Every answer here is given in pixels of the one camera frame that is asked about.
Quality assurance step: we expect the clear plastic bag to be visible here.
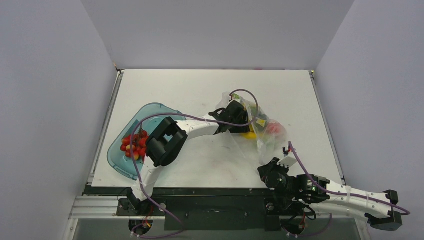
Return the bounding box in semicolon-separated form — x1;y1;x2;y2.
216;92;287;166

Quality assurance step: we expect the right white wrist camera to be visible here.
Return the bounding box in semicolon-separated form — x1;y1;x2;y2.
277;149;298;168

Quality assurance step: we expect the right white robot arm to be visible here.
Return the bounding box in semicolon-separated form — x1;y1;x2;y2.
257;157;403;231

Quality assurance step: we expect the red fake berry cluster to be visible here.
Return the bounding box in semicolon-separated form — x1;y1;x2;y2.
120;129;149;163

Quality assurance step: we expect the red fake apple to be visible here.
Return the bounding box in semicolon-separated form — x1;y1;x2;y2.
265;121;287;138

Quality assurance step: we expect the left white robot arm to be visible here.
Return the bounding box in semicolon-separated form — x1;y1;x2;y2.
127;100;251;215

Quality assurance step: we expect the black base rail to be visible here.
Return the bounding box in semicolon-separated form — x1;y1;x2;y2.
82;187;332;232

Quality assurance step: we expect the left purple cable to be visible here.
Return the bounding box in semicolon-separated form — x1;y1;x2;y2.
129;89;259;239

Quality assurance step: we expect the yellow fake fruit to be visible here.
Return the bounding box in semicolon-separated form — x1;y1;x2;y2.
240;132;257;139

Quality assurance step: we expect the teal plastic tray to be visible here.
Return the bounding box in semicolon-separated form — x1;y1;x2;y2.
106;102;186;181

